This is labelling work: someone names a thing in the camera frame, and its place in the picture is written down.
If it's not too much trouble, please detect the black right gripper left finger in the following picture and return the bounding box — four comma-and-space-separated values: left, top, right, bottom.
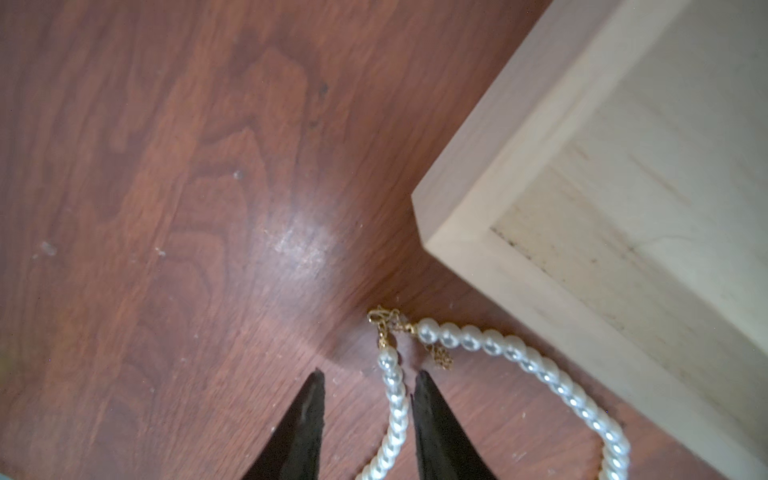
242, 369, 325, 480

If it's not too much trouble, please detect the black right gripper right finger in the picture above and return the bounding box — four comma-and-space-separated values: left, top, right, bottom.
411, 370, 497, 480

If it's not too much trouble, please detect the white pearl necklace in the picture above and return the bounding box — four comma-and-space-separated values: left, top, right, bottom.
353, 305, 632, 480

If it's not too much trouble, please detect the wooden jewelry display stand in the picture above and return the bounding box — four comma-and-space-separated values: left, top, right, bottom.
412, 1, 767, 479

